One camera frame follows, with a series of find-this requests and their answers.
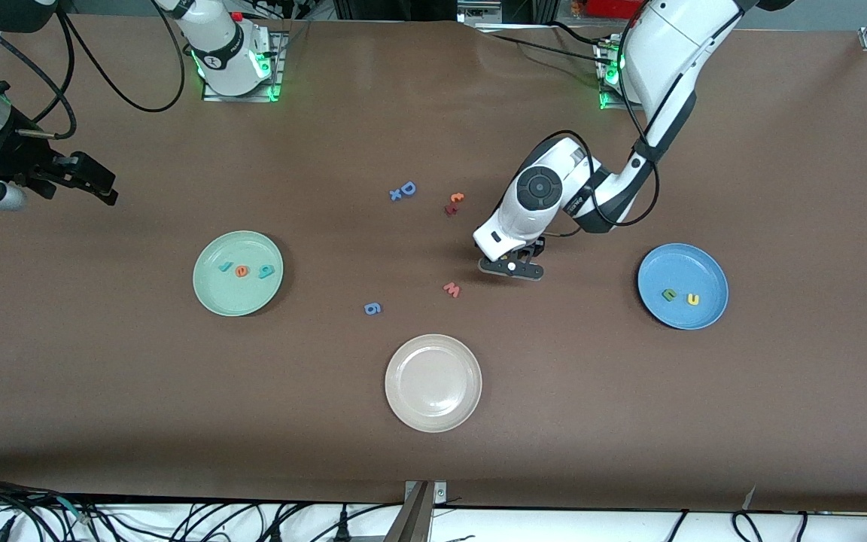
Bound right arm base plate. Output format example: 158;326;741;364
202;30;285;103

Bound red box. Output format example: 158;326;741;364
586;0;646;20

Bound beige plate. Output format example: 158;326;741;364
385;334;483;434

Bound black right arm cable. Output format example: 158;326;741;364
0;6;79;142
57;0;187;114

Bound teal floor cable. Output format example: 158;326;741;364
53;495;97;525

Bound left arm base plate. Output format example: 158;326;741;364
594;34;650;112

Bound looped black floor cable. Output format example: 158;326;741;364
732;510;765;542

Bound metal table edge bracket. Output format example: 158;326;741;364
385;480;448;542

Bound light green plate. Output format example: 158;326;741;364
192;230;284;317

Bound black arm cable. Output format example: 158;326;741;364
0;6;79;142
525;15;662;236
57;0;187;114

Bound black base cable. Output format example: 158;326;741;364
488;23;616;67

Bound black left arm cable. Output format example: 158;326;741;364
525;15;662;236

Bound blue plate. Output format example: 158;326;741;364
637;242;729;330

